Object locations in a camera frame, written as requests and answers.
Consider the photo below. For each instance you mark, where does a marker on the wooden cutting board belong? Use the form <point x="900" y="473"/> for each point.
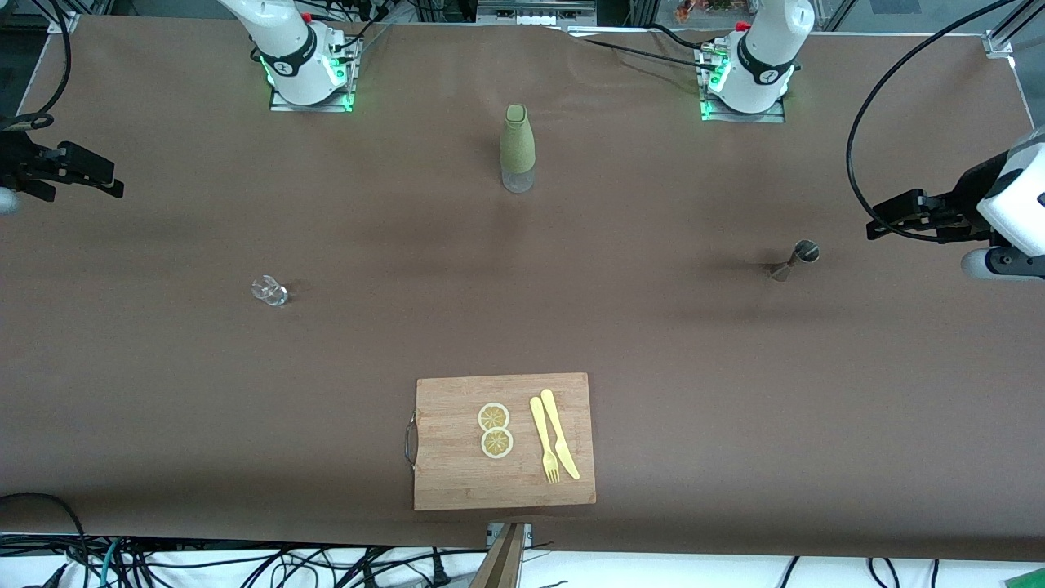
<point x="457" y="474"/>

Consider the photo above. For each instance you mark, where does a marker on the wooden post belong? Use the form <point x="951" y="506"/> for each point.
<point x="502" y="563"/>

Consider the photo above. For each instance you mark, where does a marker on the brown table cover sheet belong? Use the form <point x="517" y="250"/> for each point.
<point x="735" y="408"/>

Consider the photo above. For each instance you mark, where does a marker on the aluminium corner bracket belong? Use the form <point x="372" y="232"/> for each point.
<point x="998" y="45"/>
<point x="64" y="23"/>

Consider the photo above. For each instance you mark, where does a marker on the metal double jigger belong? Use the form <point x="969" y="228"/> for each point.
<point x="796" y="260"/>

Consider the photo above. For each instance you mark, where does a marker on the yellow plastic knife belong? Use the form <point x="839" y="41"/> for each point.
<point x="558" y="429"/>

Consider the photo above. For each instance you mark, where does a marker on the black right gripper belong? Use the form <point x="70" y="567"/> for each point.
<point x="15" y="159"/>

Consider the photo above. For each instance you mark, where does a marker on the grey power strip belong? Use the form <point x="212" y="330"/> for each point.
<point x="535" y="11"/>

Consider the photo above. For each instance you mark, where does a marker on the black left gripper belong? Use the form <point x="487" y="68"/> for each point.
<point x="974" y="193"/>

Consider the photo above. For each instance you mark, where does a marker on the yellow plastic fork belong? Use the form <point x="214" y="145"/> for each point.
<point x="542" y="433"/>

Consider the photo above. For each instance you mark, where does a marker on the green sleeved glass bottle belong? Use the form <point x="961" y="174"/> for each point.
<point x="518" y="147"/>

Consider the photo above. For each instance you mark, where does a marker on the lemon slice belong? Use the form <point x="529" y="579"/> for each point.
<point x="493" y="416"/>
<point x="496" y="443"/>

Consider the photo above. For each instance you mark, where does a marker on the small clear glass cup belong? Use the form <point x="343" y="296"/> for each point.
<point x="269" y="291"/>

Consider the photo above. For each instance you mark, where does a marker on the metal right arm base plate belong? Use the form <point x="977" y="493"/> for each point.
<point x="347" y="82"/>

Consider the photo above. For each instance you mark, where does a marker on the green flat object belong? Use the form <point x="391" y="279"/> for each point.
<point x="1030" y="581"/>

